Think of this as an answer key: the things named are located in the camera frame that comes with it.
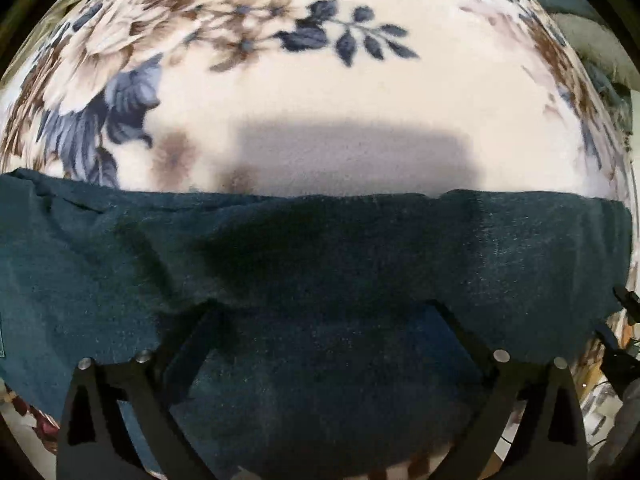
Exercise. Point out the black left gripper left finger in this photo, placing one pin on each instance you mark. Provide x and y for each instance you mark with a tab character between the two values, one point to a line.
95	442

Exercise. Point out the dark blue denim jeans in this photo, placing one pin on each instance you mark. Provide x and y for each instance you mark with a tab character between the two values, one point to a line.
303	337

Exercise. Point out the floral fleece bed blanket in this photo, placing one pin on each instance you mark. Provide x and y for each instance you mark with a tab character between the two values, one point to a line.
297	98

